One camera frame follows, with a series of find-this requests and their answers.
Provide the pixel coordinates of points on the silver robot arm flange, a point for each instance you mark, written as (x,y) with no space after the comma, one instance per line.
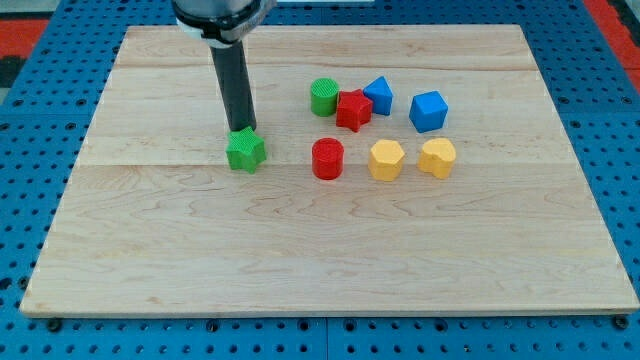
(220,23)

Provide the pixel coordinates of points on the red star block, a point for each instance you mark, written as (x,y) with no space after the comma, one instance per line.
(353,110)

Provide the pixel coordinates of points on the green star block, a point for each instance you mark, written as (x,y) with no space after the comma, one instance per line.
(245,150)

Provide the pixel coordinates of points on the red cylinder block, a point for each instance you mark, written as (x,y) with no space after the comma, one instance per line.
(327,158)

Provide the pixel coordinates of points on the yellow hexagon block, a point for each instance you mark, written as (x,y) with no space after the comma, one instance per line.
(386,160)

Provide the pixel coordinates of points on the green cylinder block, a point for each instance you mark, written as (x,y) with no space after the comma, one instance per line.
(324,96)

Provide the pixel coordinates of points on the blue triangular prism block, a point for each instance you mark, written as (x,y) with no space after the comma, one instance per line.
(381,95)

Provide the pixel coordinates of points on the yellow heart block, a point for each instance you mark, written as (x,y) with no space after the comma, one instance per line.
(437,157)

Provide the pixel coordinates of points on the blue cube block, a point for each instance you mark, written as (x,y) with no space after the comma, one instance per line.
(428,111)

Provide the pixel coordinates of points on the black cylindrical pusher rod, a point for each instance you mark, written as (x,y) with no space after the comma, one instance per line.
(233,80)

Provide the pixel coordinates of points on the light wooden board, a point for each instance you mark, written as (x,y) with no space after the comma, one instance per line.
(154,224)

